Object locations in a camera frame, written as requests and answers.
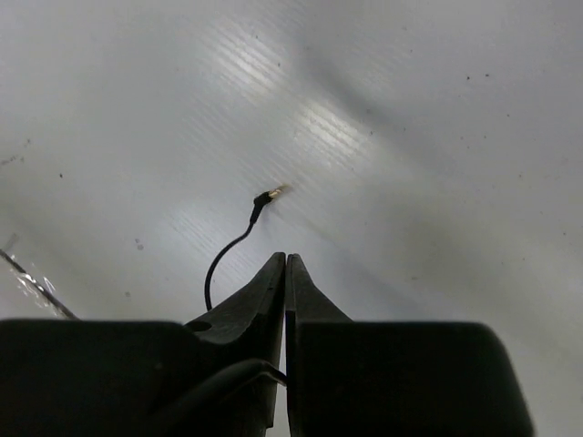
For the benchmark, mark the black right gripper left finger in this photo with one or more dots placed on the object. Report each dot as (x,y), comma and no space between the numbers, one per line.
(216,375)

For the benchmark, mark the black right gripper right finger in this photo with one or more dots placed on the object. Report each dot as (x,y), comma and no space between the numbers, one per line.
(394,378)

